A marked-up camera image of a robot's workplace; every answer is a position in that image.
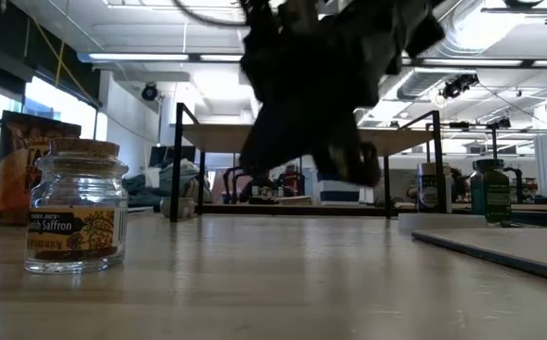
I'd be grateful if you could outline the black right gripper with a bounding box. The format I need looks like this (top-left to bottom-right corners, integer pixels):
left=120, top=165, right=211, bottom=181
left=238, top=0, right=400, bottom=188

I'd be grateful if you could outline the wooden shelf black metal frame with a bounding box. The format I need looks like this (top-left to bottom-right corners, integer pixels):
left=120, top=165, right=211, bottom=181
left=168, top=101, right=445, bottom=224

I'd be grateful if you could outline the gold-lidded furikake jar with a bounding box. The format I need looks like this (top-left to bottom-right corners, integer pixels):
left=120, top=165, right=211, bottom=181
left=416, top=161, right=454, bottom=214

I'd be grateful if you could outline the green-lidded oregano jar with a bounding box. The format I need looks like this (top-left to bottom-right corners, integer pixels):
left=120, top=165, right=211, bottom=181
left=469, top=158, right=514, bottom=227

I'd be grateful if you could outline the brown cardboard sheet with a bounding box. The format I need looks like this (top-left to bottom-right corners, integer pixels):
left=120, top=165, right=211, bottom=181
left=410, top=226, right=547, bottom=288

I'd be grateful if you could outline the cork-lidded saffron glass jar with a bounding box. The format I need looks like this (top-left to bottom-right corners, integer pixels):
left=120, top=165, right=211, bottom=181
left=24, top=136, right=130, bottom=276

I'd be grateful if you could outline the orange taco seasoning packet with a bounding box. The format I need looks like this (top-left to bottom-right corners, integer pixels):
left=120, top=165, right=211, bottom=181
left=0, top=110, right=83, bottom=228

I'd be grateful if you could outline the red chair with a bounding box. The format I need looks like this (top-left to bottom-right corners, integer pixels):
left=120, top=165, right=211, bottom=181
left=280, top=162, right=302, bottom=197

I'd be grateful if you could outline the white navy striped bin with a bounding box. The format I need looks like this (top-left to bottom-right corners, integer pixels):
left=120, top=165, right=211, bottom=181
left=311, top=172, right=365, bottom=205

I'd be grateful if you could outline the ceiling light strip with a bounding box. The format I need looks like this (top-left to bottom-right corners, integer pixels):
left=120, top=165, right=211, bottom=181
left=77, top=51, right=190, bottom=63
left=198, top=54, right=246, bottom=64

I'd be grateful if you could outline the black monitor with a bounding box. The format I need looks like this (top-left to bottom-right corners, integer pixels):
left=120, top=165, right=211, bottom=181
left=148, top=144, right=197, bottom=169

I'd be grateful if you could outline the teal pile of clothes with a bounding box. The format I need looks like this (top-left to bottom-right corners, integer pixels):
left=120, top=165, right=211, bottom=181
left=121, top=159, right=214, bottom=206

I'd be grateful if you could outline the black aluminium table frame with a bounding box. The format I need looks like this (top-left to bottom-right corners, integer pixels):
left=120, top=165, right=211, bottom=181
left=0, top=201, right=547, bottom=229

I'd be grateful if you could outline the black ceiling camera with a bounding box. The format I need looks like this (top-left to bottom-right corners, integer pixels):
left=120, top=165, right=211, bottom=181
left=440, top=73, right=481, bottom=100
left=140, top=83, right=160, bottom=103

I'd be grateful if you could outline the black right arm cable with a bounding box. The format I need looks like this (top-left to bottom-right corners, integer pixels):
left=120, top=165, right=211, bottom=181
left=173, top=0, right=255, bottom=27

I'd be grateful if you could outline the black camera stand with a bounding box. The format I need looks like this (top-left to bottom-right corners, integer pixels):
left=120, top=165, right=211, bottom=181
left=447, top=116, right=513, bottom=164

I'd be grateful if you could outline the silver ventilation duct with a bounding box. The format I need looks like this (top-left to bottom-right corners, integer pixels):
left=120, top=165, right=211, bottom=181
left=395, top=0, right=505, bottom=103

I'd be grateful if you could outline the black ceiling rail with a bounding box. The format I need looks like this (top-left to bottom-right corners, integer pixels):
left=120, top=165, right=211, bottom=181
left=479, top=0, right=547, bottom=26

